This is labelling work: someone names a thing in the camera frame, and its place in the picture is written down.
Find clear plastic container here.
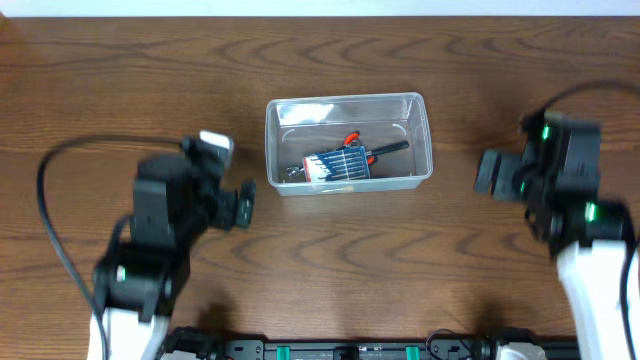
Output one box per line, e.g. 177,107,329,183
265,92,434,196

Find red-handled pliers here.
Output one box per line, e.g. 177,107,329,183
343,131,378,165

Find black yellow screwdriver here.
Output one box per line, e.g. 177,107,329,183
320,185,355,194

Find chrome offset wrench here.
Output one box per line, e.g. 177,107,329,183
285,166,305,181

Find left black cable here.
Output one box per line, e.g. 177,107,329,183
35,134,184,360

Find small black-handled hammer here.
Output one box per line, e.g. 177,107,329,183
367,140,409,156

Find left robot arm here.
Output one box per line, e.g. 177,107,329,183
88,131,256,359

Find black cable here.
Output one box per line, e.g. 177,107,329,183
542,79,640,114
35,134,184,360

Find blue precision screwdriver set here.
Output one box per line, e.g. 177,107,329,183
302,146,370,183

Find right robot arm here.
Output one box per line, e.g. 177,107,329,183
474,109,639,359

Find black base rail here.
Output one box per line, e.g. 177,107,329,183
155,327,581,360

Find right black cable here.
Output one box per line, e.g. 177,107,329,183
542,79,640,114

